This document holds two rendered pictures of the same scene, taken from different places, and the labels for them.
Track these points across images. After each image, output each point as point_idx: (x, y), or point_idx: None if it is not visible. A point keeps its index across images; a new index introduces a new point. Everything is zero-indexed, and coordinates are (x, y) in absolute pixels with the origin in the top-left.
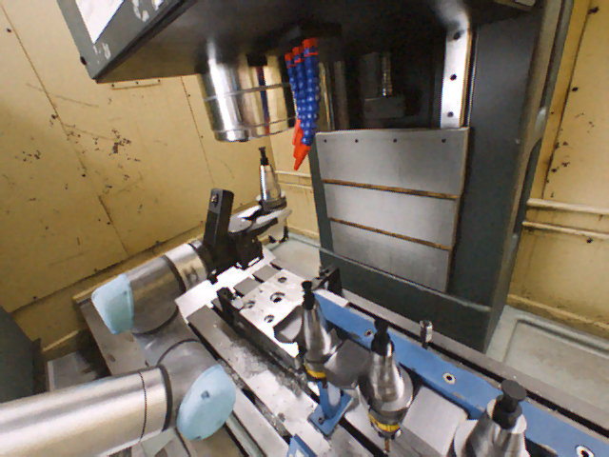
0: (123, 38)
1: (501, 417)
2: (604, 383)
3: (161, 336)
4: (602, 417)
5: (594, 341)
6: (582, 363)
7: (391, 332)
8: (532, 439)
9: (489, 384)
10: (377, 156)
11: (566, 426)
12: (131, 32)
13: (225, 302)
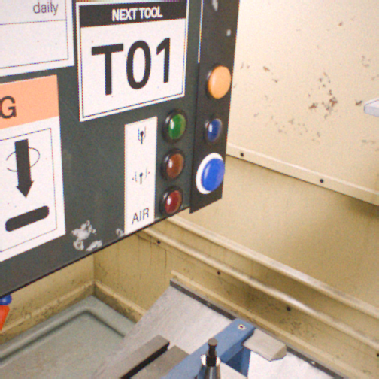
0: (5, 286)
1: (214, 360)
2: (38, 375)
3: None
4: (107, 377)
5: (4, 351)
6: (16, 376)
7: None
8: (198, 373)
9: (163, 376)
10: None
11: (190, 356)
12: (43, 271)
13: None
